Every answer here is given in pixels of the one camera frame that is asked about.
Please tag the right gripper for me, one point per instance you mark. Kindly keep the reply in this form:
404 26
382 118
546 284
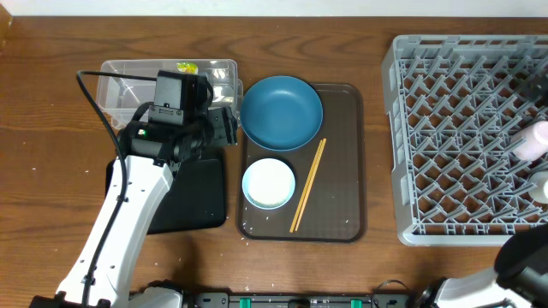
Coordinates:
535 90

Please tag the grey dishwasher rack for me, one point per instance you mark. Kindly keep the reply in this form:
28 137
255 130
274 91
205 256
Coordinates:
455 104

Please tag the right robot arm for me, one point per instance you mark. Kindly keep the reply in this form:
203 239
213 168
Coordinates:
519 275

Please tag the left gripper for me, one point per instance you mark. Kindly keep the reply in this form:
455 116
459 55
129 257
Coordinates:
226 126

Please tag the wooden chopstick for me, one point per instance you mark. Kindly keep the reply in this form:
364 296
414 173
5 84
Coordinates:
310 186
306 186

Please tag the light blue rice bowl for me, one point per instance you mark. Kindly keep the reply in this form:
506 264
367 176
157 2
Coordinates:
268 184

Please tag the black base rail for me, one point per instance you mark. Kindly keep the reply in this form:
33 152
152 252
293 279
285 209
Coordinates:
247 300

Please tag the yellow green snack wrapper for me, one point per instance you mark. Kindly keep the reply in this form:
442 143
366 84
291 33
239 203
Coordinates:
187 68

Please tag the pink plastic cup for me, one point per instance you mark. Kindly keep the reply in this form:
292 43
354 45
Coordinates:
534 143

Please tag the brown serving tray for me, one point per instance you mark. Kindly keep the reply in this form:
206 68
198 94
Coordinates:
336 206

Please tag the white green plastic cup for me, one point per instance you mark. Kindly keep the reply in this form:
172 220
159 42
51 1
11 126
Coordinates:
540 191

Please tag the blue plate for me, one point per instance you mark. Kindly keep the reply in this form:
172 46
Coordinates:
281 113

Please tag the black tray lid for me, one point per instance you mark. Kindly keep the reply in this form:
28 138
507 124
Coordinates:
158 202

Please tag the clear plastic waste bin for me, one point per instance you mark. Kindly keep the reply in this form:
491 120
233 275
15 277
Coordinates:
120 98

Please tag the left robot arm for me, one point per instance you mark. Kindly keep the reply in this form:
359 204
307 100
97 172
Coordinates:
102 275

